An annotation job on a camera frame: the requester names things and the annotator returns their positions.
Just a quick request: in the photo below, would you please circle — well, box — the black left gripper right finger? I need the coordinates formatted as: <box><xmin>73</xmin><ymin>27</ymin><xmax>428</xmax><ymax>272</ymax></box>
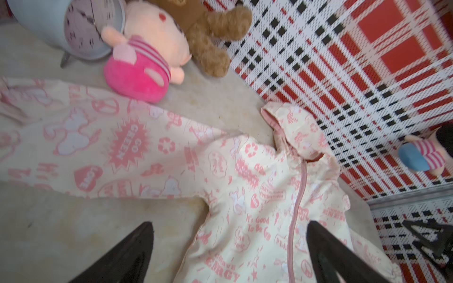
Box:
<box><xmin>307</xmin><ymin>221</ymin><xmax>388</xmax><ymax>283</ymax></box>

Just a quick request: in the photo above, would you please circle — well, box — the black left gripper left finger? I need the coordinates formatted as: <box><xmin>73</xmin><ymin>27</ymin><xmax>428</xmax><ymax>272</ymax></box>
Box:
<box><xmin>71</xmin><ymin>221</ymin><xmax>154</xmax><ymax>283</ymax></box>

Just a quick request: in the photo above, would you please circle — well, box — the cream pink printed jacket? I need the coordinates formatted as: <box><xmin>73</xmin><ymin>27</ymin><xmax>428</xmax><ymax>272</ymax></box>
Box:
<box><xmin>1</xmin><ymin>78</ymin><xmax>402</xmax><ymax>283</ymax></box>

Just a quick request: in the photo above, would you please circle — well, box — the brown teddy bear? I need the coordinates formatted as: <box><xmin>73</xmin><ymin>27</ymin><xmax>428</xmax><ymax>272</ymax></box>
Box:
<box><xmin>151</xmin><ymin>0</ymin><xmax>252</xmax><ymax>78</ymax></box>

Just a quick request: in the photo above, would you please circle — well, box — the pink plush doll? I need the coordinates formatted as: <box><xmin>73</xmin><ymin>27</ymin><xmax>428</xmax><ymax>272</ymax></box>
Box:
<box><xmin>101</xmin><ymin>1</ymin><xmax>191</xmax><ymax>103</ymax></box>

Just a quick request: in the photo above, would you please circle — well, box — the pale blue alarm clock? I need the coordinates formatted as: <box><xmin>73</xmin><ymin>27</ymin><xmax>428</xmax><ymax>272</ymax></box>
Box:
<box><xmin>7</xmin><ymin>0</ymin><xmax>126</xmax><ymax>68</ymax></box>

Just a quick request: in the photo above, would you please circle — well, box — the blue striped hanging doll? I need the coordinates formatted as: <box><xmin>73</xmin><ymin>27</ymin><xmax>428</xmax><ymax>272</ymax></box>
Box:
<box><xmin>398</xmin><ymin>123</ymin><xmax>453</xmax><ymax>177</ymax></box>

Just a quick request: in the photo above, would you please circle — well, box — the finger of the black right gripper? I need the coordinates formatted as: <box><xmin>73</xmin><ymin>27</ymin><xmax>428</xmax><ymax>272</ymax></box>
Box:
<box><xmin>402</xmin><ymin>220</ymin><xmax>453</xmax><ymax>257</ymax></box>

